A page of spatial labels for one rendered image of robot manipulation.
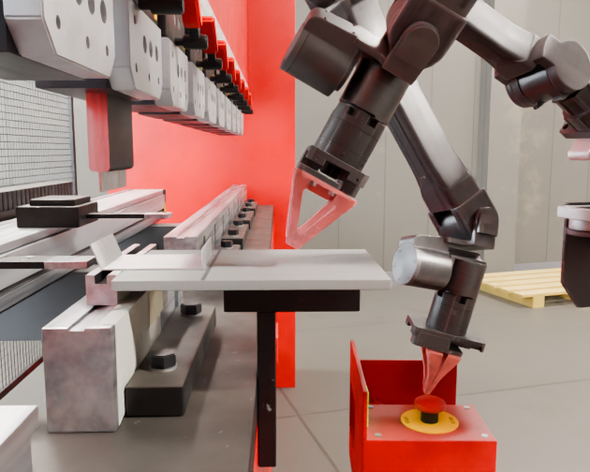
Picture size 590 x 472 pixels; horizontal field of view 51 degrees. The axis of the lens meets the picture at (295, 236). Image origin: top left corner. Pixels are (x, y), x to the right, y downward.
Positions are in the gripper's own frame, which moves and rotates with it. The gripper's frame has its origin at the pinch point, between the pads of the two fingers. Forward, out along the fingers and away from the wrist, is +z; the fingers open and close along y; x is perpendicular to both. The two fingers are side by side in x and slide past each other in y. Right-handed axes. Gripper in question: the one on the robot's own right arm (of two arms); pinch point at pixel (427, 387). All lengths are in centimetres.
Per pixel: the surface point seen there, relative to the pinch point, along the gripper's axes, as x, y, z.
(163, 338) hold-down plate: 15.9, 36.2, -3.6
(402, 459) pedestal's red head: 15.8, 5.4, 3.9
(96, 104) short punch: 24, 46, -28
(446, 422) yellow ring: 11.3, 0.0, 0.0
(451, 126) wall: -436, -93, -72
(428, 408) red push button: 12.3, 3.0, -1.7
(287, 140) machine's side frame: -196, 32, -28
